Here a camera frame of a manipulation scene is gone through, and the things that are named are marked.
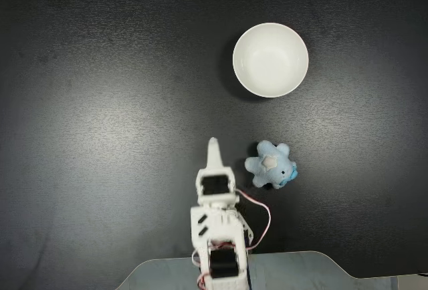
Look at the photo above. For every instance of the skyblue plush doll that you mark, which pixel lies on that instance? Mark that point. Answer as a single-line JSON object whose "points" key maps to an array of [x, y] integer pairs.
{"points": [[267, 169]]}

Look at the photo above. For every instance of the white bowl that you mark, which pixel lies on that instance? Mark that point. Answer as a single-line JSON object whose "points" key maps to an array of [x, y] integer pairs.
{"points": [[271, 69]]}

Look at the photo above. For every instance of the grey cloth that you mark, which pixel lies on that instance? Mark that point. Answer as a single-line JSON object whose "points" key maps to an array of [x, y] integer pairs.
{"points": [[301, 273]]}

